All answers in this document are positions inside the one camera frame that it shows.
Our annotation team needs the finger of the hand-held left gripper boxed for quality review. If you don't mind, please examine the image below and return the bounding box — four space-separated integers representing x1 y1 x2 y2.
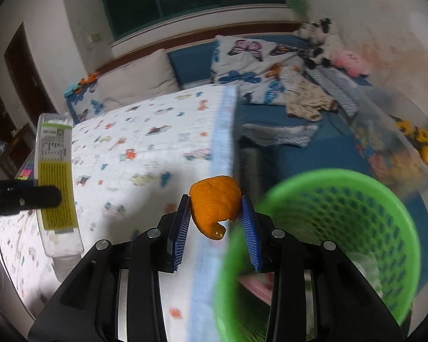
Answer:
0 185 62 216
0 180 34 191

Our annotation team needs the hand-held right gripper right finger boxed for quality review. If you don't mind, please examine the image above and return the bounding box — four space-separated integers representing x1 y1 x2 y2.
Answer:
240 195 403 342

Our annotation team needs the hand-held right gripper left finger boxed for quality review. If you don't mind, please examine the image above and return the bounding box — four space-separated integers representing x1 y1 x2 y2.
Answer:
29 194 192 342

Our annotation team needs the orange peel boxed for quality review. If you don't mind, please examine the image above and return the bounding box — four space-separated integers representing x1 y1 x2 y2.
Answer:
189 175 242 241

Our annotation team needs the clear plastic bottle with label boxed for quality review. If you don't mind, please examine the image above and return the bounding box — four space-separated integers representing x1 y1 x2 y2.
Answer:
36 112 85 259

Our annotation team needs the green plastic mesh basket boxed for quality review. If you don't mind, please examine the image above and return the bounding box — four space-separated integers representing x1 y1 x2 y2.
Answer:
214 168 422 342

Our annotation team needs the black box with colourful print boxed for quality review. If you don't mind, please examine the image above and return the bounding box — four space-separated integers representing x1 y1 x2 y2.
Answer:
18 160 38 182

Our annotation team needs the dark wooden shelf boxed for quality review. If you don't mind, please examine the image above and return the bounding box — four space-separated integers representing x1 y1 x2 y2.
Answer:
0 78 18 150

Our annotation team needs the blue bed sheet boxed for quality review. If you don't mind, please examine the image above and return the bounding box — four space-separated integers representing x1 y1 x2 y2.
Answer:
66 34 428 257

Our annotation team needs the small butterfly print pillow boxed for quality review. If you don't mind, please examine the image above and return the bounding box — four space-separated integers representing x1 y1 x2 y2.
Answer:
69 85 106 122

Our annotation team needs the grey striped cloth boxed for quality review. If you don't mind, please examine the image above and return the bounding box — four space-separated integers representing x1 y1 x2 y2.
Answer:
307 68 361 116
241 123 320 148

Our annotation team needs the dark wooden door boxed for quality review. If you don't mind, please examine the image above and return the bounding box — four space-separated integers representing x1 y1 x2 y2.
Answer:
3 23 58 129

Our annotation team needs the orange plush toy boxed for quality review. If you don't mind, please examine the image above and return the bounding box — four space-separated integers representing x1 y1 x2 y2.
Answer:
76 73 100 87

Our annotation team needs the beige patterned garment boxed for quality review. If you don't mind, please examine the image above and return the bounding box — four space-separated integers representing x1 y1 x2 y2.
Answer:
282 68 338 122

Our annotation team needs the plain white pillow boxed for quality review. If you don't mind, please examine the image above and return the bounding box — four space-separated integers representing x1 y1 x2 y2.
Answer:
93 48 181 111

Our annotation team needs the clear plastic storage box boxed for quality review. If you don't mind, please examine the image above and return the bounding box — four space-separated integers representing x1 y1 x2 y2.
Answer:
353 89 428 200

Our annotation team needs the large butterfly print pillow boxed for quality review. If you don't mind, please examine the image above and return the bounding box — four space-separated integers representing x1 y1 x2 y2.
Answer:
210 35 307 105

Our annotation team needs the yellow toy vehicle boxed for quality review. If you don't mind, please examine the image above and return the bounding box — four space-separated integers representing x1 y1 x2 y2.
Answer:
394 119 428 166

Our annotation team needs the pink plush toy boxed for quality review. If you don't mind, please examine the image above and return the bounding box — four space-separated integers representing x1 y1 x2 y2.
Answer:
333 48 372 77

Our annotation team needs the black and white plush cow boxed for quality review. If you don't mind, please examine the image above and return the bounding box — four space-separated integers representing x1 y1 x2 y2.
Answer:
296 18 343 68

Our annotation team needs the dark glass window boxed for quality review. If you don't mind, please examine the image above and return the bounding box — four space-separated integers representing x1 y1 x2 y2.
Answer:
102 0 289 40

